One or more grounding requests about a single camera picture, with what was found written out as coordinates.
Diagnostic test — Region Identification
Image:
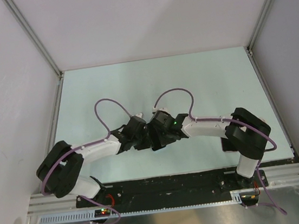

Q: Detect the right controller board with wires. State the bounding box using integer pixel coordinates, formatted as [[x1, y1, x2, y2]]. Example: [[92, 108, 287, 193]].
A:
[[240, 192, 259, 208]]

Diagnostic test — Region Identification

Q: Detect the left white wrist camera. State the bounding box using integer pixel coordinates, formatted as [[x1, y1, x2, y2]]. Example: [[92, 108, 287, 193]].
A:
[[135, 112, 144, 118]]

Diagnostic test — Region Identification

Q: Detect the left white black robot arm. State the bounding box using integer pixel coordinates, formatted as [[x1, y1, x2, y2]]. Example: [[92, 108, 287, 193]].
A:
[[36, 113, 147, 206]]

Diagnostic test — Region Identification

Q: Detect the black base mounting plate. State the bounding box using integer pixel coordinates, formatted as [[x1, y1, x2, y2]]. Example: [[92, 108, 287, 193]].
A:
[[74, 163, 270, 212]]

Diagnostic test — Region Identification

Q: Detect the aluminium side rail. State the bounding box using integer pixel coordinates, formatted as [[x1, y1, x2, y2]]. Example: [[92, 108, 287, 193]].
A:
[[45, 73, 64, 155], [247, 45, 299, 166]]

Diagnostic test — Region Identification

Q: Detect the right aluminium side rail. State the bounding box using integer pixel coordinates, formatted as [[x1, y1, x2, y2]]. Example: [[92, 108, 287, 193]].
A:
[[247, 45, 299, 166]]

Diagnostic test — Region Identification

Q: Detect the black phone pink edge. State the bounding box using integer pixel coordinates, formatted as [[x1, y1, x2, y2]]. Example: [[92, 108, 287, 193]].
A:
[[221, 138, 237, 153]]

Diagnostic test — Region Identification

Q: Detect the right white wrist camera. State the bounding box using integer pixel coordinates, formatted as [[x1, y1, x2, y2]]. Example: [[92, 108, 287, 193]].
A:
[[152, 106, 168, 114]]

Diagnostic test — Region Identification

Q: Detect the left controller board with LEDs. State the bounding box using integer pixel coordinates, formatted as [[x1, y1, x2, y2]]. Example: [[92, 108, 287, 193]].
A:
[[94, 208, 111, 217]]

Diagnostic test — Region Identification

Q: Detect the aluminium corner post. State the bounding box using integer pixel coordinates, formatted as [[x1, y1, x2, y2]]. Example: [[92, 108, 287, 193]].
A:
[[246, 0, 275, 55], [2, 0, 63, 79]]

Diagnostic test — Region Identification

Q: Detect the left aluminium corner post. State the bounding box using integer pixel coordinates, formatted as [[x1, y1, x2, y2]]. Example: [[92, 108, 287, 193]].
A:
[[2, 0, 63, 79]]

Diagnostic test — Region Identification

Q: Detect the white slotted cable duct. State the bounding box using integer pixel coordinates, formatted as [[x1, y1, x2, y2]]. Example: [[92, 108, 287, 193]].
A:
[[39, 193, 242, 224]]

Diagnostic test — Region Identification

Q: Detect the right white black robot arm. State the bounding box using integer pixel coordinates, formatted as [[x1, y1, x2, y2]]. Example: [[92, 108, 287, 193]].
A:
[[146, 107, 271, 188]]

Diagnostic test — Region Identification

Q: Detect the right aluminium corner post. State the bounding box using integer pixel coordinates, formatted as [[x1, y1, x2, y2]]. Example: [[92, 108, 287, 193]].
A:
[[246, 0, 275, 55]]

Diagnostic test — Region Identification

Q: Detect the left aluminium side rail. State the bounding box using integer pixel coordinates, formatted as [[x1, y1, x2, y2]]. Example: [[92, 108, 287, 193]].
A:
[[45, 73, 64, 155]]

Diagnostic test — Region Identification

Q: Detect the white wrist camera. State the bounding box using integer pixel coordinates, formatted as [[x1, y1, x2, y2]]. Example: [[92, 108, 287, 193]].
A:
[[135, 112, 144, 118], [152, 106, 168, 114]]

